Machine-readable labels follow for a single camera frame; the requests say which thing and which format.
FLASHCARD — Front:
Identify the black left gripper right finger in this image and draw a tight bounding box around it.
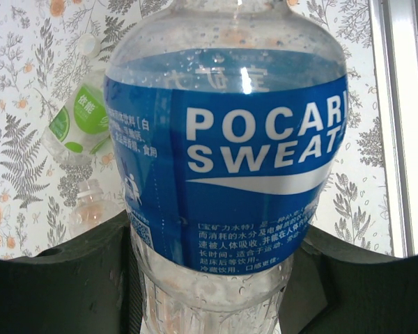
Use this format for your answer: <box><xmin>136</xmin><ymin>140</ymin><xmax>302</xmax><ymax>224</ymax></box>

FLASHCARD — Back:
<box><xmin>280</xmin><ymin>229</ymin><xmax>418</xmax><ymax>334</ymax></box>

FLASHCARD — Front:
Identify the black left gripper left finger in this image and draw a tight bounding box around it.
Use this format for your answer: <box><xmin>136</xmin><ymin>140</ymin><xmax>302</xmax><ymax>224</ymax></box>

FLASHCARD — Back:
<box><xmin>0</xmin><ymin>212</ymin><xmax>142</xmax><ymax>334</ymax></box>

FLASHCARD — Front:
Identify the clear unlabelled plastic bottle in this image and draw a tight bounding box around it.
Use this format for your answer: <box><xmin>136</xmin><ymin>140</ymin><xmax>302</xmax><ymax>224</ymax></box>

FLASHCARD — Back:
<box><xmin>68</xmin><ymin>179</ymin><xmax>126</xmax><ymax>237</ymax></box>

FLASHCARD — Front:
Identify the green label plastic bottle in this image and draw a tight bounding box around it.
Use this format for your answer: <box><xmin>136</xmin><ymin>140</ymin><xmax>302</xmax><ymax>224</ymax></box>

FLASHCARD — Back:
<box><xmin>43</xmin><ymin>57</ymin><xmax>114</xmax><ymax>170</ymax></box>

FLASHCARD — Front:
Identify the blue label Pocari bottle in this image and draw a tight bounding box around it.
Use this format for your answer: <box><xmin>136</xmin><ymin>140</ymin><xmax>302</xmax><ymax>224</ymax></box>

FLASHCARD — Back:
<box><xmin>102</xmin><ymin>0</ymin><xmax>351</xmax><ymax>334</ymax></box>

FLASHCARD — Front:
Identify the white bottle cap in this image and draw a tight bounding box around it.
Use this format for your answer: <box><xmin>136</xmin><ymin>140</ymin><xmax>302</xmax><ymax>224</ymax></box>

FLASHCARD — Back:
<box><xmin>78</xmin><ymin>34</ymin><xmax>102</xmax><ymax>58</ymax></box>

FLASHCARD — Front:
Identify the floral grey tablecloth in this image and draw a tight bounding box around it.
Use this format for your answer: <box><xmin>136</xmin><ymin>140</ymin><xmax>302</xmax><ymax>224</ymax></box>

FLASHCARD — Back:
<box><xmin>0</xmin><ymin>0</ymin><xmax>396</xmax><ymax>262</ymax></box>

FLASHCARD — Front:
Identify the wide grooved aluminium rail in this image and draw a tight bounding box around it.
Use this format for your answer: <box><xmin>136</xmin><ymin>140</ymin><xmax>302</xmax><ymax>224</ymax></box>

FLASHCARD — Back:
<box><xmin>367</xmin><ymin>0</ymin><xmax>418</xmax><ymax>258</ymax></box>

